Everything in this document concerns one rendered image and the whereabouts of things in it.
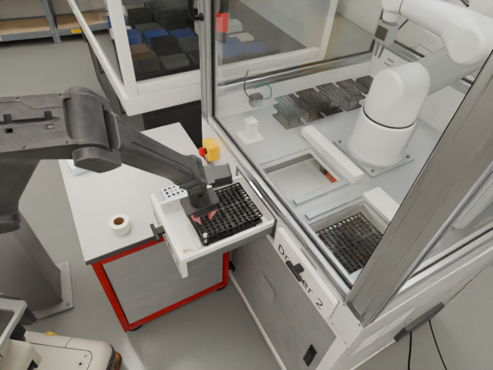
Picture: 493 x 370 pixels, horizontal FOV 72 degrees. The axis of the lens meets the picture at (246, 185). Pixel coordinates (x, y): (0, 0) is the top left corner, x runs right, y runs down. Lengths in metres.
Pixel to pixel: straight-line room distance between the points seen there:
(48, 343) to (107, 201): 0.66
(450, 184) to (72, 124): 0.56
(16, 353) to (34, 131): 0.79
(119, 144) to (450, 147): 0.50
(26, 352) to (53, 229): 1.38
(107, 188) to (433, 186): 1.21
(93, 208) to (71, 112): 0.95
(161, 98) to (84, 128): 1.31
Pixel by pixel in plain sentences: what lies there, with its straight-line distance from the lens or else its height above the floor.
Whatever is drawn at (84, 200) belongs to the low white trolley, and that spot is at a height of 0.76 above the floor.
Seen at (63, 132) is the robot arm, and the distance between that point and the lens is 0.50.
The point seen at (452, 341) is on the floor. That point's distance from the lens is 2.27.
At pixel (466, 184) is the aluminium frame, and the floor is 1.46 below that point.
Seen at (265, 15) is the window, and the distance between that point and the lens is 0.95.
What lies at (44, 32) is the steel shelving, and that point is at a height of 0.14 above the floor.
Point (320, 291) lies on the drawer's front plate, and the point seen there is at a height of 0.91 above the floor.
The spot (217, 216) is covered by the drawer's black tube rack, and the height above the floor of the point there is 0.87.
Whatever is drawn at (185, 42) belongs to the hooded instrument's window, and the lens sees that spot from 1.74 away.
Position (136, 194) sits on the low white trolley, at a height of 0.76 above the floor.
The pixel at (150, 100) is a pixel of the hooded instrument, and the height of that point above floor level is 0.87.
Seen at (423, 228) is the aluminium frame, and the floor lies 1.34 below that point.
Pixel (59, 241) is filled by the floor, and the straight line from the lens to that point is 2.40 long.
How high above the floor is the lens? 1.80
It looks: 46 degrees down
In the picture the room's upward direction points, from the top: 5 degrees clockwise
